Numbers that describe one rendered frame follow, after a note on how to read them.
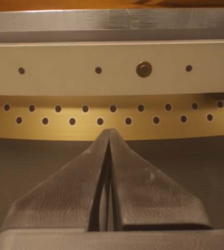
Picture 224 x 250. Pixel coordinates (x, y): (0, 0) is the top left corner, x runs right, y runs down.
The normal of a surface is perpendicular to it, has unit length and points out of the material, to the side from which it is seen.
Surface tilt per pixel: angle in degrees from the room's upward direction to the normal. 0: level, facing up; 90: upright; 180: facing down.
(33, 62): 90
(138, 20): 90
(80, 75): 90
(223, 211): 62
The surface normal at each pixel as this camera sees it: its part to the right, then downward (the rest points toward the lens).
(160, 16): 0.04, 0.41
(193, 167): 0.08, -0.07
